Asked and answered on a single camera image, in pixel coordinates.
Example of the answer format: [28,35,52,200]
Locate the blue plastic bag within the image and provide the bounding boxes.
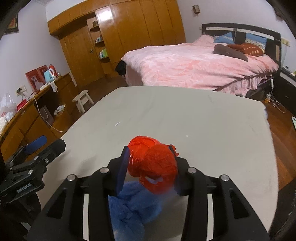
[108,180,176,241]

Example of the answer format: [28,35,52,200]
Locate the wooden sideboard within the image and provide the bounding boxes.
[1,73,79,161]

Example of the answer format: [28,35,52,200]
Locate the small white wooden stool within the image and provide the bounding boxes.
[72,90,94,113]

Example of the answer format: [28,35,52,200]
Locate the blue electric kettle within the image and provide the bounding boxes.
[44,69,55,83]

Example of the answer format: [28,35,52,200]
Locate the white bathroom scale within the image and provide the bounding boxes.
[291,116,296,129]

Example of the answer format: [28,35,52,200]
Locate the black garment on bed corner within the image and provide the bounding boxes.
[115,60,126,76]

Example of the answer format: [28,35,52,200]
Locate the wooden wardrobe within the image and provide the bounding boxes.
[48,1,186,88]

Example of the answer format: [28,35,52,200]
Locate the black nightstand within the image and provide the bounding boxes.
[273,69,296,114]

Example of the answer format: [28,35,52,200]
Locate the pink covered bed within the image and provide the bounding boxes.
[122,35,278,96]

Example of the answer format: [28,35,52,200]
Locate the brown flat cushion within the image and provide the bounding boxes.
[213,44,248,62]

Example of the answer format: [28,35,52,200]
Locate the rust dotted pillow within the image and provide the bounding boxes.
[227,43,264,57]

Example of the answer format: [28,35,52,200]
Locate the black bed headboard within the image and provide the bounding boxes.
[201,23,281,66]

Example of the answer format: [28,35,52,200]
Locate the right blue pillow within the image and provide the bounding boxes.
[245,33,267,50]

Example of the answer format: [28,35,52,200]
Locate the blue pillow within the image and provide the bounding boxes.
[214,32,235,44]
[245,33,267,50]

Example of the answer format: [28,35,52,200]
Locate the left blue pillow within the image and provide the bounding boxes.
[214,32,235,44]

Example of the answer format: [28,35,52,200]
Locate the white cable on sideboard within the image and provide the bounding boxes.
[32,96,64,134]

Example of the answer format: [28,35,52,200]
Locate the red photo frame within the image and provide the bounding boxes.
[25,65,48,92]

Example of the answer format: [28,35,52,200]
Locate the white charging cable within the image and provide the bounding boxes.
[265,78,287,114]

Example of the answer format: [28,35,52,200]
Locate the left wall lamp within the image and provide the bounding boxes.
[192,5,201,15]

